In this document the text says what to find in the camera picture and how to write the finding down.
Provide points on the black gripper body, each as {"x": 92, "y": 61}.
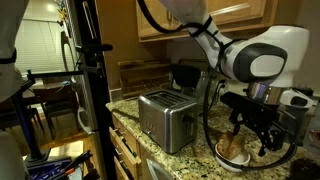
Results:
{"x": 276, "y": 131}

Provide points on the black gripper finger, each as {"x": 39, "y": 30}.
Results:
{"x": 265, "y": 142}
{"x": 236, "y": 125}

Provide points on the toasted bread slice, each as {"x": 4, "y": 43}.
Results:
{"x": 236, "y": 146}

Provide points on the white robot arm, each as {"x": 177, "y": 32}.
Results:
{"x": 266, "y": 63}

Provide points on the stainless steel two-slot toaster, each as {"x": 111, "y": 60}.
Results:
{"x": 169, "y": 118}

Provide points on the white ceramic bowl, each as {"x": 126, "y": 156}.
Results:
{"x": 242, "y": 159}

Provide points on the black coffee maker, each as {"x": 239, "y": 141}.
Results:
{"x": 186, "y": 73}

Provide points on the wooden cutting board stack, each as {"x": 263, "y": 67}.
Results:
{"x": 139, "y": 76}

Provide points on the open wooden drawer stack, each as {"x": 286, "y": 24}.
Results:
{"x": 126, "y": 147}

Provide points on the dark wooden dining chair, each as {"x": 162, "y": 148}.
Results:
{"x": 56, "y": 102}

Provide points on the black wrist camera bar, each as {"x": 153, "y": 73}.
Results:
{"x": 244, "y": 104}

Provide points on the upper wooden wall cabinet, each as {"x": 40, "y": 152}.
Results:
{"x": 228, "y": 15}

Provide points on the black camera tripod stand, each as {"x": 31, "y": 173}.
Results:
{"x": 88, "y": 78}

